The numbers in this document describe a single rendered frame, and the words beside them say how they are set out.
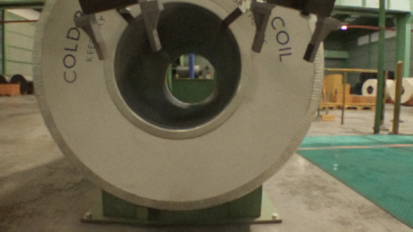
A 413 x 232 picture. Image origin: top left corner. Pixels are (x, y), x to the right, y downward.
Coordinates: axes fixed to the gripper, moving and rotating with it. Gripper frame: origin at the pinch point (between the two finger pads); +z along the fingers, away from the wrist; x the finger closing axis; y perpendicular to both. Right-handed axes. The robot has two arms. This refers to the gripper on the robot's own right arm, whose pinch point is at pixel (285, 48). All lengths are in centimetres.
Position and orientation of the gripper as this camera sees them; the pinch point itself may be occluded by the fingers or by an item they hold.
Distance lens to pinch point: 51.5
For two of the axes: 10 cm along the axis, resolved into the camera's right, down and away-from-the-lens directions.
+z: -1.8, 8.8, 4.5
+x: 9.8, 1.1, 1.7
